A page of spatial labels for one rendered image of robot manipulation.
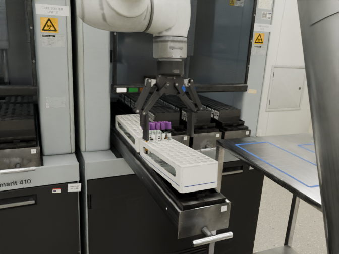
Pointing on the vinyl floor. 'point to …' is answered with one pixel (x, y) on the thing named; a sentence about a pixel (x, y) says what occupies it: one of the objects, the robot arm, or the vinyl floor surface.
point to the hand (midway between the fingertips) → (168, 133)
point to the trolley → (277, 172)
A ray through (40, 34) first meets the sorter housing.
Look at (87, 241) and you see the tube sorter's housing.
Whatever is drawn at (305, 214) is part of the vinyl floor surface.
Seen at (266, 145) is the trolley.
